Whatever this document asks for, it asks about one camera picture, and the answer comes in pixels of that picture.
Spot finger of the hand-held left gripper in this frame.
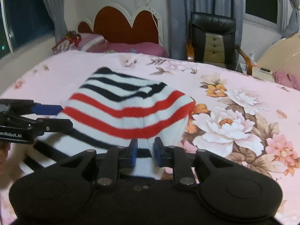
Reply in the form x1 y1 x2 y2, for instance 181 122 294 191
33 118 74 137
30 103 64 117

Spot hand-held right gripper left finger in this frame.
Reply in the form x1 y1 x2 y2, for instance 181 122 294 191
58 138 139 188

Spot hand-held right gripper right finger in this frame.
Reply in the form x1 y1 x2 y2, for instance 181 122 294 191
153 136 233 189

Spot grey striped knit sweater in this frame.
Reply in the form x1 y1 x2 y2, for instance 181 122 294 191
23 67 196 181

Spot person's left hand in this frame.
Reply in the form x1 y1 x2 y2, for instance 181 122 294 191
0 143 12 169

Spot red floral cloth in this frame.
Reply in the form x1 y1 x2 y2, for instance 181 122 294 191
52 30 81 55

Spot pink striped pillow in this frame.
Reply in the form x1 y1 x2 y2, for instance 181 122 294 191
78 33 109 52

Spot large sliding window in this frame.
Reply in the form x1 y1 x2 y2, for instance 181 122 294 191
0 0 56 59

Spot pink floral bedsheet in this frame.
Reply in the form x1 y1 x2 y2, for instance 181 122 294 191
0 50 300 225

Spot narrow grey curtain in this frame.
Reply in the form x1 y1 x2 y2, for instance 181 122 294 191
37 0 65 44

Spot pink pillows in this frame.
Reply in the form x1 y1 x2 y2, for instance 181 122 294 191
94 42 170 58

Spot red scalloped headboard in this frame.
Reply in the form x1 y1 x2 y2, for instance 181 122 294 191
77 3 164 48

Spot black leather armchair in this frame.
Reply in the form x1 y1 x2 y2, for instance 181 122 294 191
186 12 255 76

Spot cream box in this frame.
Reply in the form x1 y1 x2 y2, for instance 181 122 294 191
252 67 274 83

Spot pink bedding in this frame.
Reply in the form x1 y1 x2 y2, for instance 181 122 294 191
273 71 300 91

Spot cream round headboard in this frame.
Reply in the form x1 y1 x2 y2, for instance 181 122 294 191
256 34 300 83

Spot dark window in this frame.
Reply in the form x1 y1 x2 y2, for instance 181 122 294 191
244 0 282 30

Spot tied grey curtain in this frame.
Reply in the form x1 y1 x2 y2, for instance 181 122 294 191
281 0 300 39

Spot hanging white cord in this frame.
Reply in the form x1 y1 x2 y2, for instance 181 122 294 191
134 0 163 45

